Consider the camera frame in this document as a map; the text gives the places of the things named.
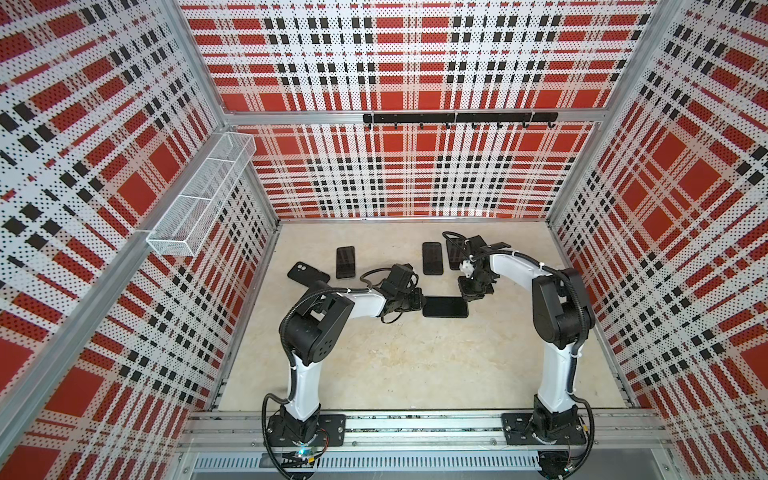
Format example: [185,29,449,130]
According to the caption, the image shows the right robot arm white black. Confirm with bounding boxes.
[442,231,595,444]

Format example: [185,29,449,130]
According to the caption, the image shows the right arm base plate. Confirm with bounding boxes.
[501,410,587,447]

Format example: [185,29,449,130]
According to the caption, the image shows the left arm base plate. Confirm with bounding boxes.
[267,411,347,447]

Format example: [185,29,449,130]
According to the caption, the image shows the wire mesh wall basket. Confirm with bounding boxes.
[147,132,255,257]

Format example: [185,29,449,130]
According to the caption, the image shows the aluminium front rail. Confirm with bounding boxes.
[179,408,672,452]

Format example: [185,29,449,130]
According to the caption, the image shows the black hook rail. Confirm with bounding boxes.
[362,112,559,126]

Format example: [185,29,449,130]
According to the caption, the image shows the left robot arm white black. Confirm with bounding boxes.
[265,263,424,434]

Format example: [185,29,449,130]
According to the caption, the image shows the black phone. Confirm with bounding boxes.
[335,246,356,279]

